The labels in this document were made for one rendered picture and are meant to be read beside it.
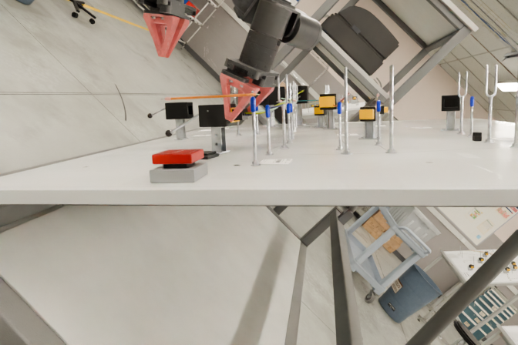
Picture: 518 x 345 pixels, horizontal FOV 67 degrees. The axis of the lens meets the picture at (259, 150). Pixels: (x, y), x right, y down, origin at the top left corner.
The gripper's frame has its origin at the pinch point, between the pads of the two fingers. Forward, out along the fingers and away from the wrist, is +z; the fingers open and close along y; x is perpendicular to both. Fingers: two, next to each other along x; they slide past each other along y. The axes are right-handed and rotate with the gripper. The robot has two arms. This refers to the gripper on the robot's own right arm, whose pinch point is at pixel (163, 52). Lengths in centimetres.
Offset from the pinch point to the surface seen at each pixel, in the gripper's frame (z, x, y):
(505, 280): 229, -203, 525
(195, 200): 16.3, -25.3, -27.7
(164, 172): 14.6, -19.6, -25.6
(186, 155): 12.4, -21.8, -24.7
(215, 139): 14.3, -13.0, -0.6
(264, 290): 58, -18, 29
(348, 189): 12.3, -40.8, -24.1
